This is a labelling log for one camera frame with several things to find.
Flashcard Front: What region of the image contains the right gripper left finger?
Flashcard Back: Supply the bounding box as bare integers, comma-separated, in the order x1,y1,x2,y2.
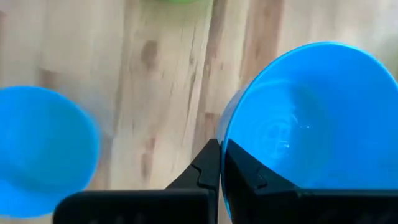
52,138,221,224

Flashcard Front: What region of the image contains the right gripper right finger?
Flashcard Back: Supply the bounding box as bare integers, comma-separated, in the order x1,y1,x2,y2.
222,139,398,224

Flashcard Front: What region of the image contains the blue plastic mini bowl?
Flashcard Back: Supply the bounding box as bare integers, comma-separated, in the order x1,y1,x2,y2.
0,86,102,218
216,41,398,218

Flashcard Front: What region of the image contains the green plastic mini bowl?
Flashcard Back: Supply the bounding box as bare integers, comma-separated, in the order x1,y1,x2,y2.
154,0,214,5

